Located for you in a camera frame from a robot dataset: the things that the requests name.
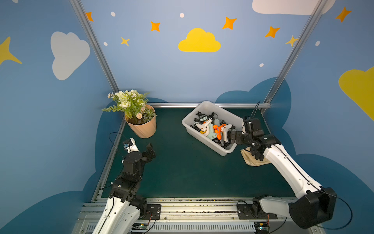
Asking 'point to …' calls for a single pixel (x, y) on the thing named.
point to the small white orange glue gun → (204, 126)
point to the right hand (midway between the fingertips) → (241, 134)
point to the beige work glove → (250, 159)
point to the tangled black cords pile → (201, 117)
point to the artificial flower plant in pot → (140, 116)
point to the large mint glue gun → (212, 135)
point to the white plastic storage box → (223, 115)
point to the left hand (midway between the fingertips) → (143, 145)
